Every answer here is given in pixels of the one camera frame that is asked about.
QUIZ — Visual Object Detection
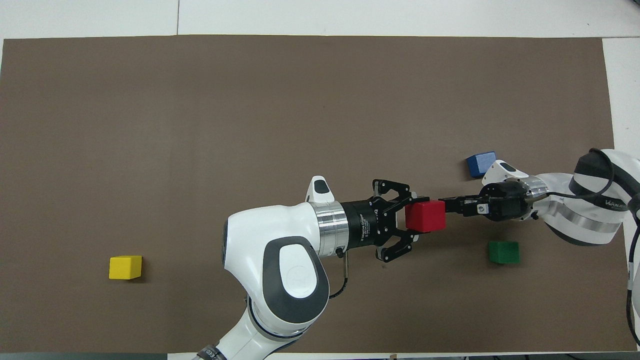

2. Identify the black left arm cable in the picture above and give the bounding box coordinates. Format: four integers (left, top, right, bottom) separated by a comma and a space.
327, 249, 350, 300

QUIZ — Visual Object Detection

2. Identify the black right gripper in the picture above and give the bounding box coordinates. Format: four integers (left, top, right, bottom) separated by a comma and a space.
440, 181, 527, 222

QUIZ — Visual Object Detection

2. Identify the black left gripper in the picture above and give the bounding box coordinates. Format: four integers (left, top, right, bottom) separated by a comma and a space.
342, 178, 431, 264

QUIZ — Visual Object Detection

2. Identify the brown table mat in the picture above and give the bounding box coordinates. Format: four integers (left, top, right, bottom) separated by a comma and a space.
0, 34, 638, 354

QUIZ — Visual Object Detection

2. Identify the red wooden block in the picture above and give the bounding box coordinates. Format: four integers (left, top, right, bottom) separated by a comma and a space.
405, 200, 446, 234

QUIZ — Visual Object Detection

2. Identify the green wooden block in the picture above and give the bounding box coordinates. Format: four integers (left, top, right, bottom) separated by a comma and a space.
488, 240, 521, 265

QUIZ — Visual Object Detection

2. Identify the yellow wooden block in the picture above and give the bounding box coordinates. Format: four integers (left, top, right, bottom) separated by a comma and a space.
109, 255, 143, 280

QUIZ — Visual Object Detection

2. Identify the blue wooden block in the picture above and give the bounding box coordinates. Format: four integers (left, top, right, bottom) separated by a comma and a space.
466, 151, 497, 179

